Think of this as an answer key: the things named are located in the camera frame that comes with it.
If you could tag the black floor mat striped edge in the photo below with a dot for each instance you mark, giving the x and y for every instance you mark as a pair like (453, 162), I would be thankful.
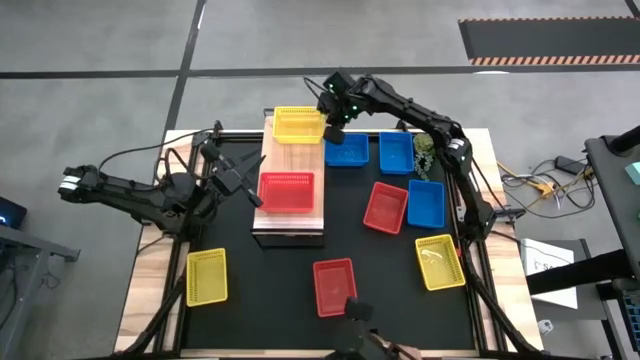
(550, 40)

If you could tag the gray metal desk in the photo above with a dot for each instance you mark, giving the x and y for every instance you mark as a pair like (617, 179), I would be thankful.
(30, 242)

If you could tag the small white floor object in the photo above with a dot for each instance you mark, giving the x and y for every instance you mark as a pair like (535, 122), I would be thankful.
(545, 326)

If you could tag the slotted storage crate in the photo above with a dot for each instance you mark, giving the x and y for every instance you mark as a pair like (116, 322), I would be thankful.
(634, 315)

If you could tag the yellow slotted plastic basket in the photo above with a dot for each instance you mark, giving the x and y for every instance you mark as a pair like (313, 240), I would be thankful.
(206, 277)
(297, 125)
(440, 262)

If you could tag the black table mat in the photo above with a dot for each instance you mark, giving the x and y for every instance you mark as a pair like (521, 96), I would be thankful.
(390, 310)

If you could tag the black aluminium table frame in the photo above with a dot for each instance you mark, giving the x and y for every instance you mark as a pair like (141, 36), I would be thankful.
(175, 325)

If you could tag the green artificial succulent plant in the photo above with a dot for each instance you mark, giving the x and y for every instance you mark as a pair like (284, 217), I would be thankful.
(425, 145)

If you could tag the black pole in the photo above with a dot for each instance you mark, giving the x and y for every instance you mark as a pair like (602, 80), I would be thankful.
(627, 140)

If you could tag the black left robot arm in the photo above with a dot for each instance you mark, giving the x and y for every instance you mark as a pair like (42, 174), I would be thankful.
(125, 197)

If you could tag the white cardboard box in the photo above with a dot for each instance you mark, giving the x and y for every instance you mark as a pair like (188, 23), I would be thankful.
(560, 299)

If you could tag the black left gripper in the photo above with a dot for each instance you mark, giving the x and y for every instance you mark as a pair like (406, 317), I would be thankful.
(230, 177)

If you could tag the black device with blue light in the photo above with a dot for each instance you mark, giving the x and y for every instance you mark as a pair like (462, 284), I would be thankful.
(12, 212)

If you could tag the black power adapter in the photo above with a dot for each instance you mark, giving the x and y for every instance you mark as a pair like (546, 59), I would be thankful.
(569, 164)

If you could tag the wooden shelf with black frame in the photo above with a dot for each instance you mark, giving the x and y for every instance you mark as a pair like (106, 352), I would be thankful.
(290, 160)

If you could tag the black equipment stand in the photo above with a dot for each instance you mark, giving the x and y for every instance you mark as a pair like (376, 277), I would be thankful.
(580, 272)

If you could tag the teal block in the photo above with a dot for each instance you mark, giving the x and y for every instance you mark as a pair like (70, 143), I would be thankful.
(635, 172)

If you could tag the black cart top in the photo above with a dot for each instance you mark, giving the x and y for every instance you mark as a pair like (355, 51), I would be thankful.
(615, 190)

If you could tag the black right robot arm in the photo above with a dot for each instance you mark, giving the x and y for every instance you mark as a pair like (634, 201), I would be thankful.
(425, 117)

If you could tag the red slotted plastic basket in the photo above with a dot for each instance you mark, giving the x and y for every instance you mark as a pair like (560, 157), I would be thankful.
(330, 282)
(385, 207)
(286, 193)

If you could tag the blue slotted plastic basket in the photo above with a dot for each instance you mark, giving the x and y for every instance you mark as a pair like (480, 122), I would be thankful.
(350, 152)
(396, 153)
(426, 204)

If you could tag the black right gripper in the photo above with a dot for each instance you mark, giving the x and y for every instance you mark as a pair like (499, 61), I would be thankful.
(342, 107)

